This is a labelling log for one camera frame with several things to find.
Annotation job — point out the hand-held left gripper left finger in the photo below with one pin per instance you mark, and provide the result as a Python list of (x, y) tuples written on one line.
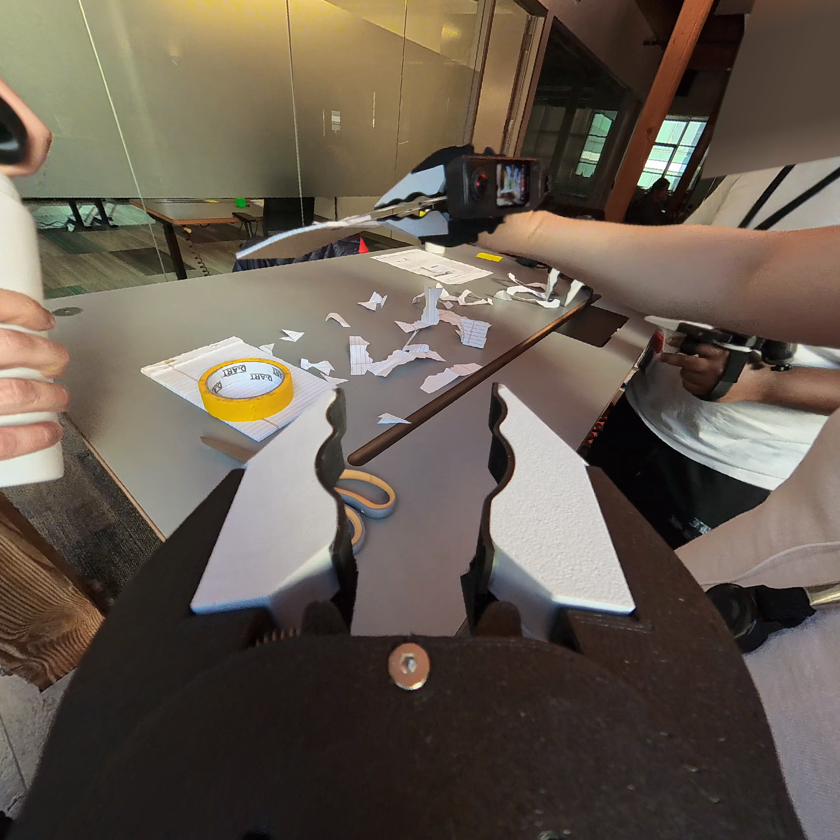
[(275, 525)]

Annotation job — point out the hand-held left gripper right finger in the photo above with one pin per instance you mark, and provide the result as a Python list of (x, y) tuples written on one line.
[(551, 525)]

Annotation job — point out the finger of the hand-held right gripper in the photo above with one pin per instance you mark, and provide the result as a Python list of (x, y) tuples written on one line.
[(426, 184), (430, 226)]

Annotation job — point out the grey orange scissors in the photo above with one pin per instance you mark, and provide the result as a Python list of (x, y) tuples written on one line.
[(374, 499)]

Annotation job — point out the yellow masking tape roll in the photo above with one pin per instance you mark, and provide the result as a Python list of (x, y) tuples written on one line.
[(246, 410)]

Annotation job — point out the large pale paper cutout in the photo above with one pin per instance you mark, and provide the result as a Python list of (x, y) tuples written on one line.
[(295, 241)]

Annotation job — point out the person's right forearm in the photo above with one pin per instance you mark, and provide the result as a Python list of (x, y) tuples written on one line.
[(656, 262)]

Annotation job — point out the grey desk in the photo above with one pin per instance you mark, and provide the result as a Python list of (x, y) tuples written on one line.
[(111, 394)]

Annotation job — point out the printed instruction sheet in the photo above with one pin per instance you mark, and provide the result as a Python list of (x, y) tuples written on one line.
[(426, 266)]

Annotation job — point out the dark puffer jacket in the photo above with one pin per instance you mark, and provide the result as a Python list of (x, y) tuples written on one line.
[(295, 256)]

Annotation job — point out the scattered lined paper scraps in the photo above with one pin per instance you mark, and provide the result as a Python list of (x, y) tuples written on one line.
[(358, 354)]

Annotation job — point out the lined notepad brown backing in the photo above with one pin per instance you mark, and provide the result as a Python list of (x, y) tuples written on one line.
[(170, 374)]

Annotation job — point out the wood edged meeting table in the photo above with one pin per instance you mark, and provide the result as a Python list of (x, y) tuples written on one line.
[(197, 213)]

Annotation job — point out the grid window wall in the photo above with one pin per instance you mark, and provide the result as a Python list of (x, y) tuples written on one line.
[(676, 144)]

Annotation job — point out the wooden post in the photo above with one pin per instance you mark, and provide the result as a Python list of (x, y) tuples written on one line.
[(39, 610)]

